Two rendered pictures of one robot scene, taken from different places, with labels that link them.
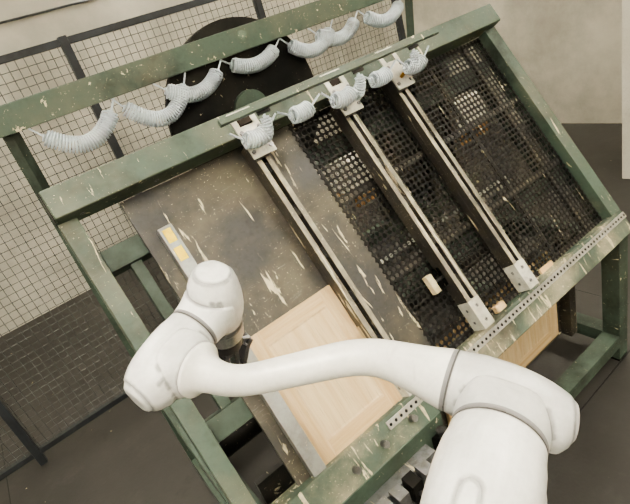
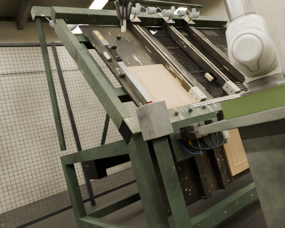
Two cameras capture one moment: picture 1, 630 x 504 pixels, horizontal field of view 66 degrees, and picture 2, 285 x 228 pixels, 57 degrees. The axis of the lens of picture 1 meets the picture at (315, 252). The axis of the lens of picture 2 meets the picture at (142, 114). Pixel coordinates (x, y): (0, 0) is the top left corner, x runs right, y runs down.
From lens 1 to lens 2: 1.61 m
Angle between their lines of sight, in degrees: 31
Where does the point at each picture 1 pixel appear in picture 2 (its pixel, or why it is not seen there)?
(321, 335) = (158, 75)
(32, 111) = (49, 11)
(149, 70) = not seen: hidden behind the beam
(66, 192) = (61, 8)
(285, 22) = not seen: hidden behind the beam
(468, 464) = not seen: outside the picture
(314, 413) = (155, 96)
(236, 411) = (118, 90)
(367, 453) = (182, 111)
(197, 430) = (101, 79)
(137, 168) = (88, 11)
